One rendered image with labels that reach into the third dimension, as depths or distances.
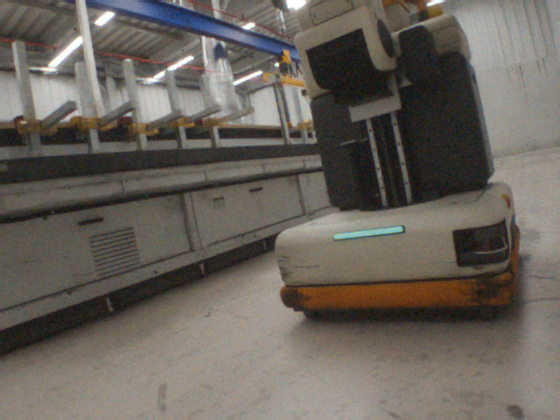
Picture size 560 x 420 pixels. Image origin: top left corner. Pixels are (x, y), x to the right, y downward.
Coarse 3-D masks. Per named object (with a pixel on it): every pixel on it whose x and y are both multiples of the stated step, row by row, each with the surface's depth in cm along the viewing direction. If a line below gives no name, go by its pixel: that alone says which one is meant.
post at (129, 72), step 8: (128, 64) 171; (128, 72) 170; (128, 80) 171; (128, 88) 172; (136, 88) 173; (128, 96) 173; (136, 96) 173; (136, 104) 172; (136, 112) 172; (136, 120) 172; (136, 136) 173; (144, 136) 174; (144, 144) 173
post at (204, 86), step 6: (198, 78) 212; (204, 78) 211; (204, 84) 211; (204, 90) 211; (204, 96) 212; (210, 96) 213; (204, 102) 213; (210, 102) 213; (216, 126) 214; (210, 132) 213; (216, 132) 214; (210, 138) 214; (216, 138) 213
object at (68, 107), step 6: (66, 102) 121; (72, 102) 121; (60, 108) 124; (66, 108) 121; (72, 108) 121; (54, 114) 127; (60, 114) 124; (66, 114) 125; (42, 120) 133; (48, 120) 130; (54, 120) 128; (60, 120) 130; (42, 126) 133; (48, 126) 133; (24, 138) 144
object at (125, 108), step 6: (126, 102) 142; (132, 102) 141; (120, 108) 144; (126, 108) 142; (132, 108) 142; (108, 114) 149; (114, 114) 147; (120, 114) 145; (102, 120) 152; (108, 120) 150; (114, 120) 151; (78, 132) 164; (84, 132) 161; (78, 138) 166
